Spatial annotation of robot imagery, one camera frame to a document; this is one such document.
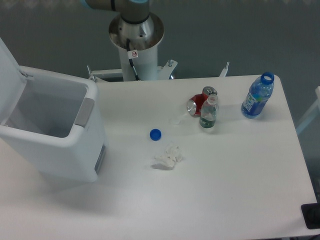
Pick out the blue bottle cap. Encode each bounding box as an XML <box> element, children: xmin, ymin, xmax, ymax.
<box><xmin>149</xmin><ymin>128</ymin><xmax>162</xmax><ymax>141</ymax></box>

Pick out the small clear green-label bottle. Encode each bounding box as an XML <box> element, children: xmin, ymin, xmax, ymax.
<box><xmin>199</xmin><ymin>93</ymin><xmax>219</xmax><ymax>129</ymax></box>

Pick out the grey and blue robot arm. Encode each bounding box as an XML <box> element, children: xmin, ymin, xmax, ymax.
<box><xmin>80</xmin><ymin>0</ymin><xmax>150</xmax><ymax>24</ymax></box>

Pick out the crumpled white tissue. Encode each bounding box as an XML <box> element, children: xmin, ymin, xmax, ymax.
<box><xmin>151</xmin><ymin>143</ymin><xmax>183</xmax><ymax>171</ymax></box>

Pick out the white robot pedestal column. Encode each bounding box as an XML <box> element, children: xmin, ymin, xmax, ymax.
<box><xmin>109</xmin><ymin>12</ymin><xmax>165</xmax><ymax>82</ymax></box>

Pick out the white trash can lid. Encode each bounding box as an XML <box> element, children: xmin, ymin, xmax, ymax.
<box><xmin>0</xmin><ymin>40</ymin><xmax>35</xmax><ymax>127</ymax></box>

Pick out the white frame at right edge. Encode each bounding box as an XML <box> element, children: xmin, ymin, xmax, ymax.
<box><xmin>295</xmin><ymin>86</ymin><xmax>320</xmax><ymax>136</ymax></box>

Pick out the black device at corner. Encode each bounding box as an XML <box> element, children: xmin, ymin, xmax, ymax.
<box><xmin>301</xmin><ymin>203</ymin><xmax>320</xmax><ymax>230</ymax></box>

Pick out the white metal base frame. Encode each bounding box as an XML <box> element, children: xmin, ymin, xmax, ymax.
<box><xmin>86</xmin><ymin>59</ymin><xmax>231</xmax><ymax>83</ymax></box>

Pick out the crushed red soda can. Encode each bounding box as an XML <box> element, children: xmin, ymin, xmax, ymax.
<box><xmin>186</xmin><ymin>86</ymin><xmax>218</xmax><ymax>118</ymax></box>

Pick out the black cable on pedestal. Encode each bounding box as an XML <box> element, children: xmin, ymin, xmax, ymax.
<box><xmin>126</xmin><ymin>38</ymin><xmax>141</xmax><ymax>81</ymax></box>

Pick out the blue drink bottle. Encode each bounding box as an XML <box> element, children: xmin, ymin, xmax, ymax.
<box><xmin>241</xmin><ymin>71</ymin><xmax>275</xmax><ymax>119</ymax></box>

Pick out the white trash can body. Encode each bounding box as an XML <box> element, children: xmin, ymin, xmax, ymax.
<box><xmin>0</xmin><ymin>66</ymin><xmax>106</xmax><ymax>182</ymax></box>

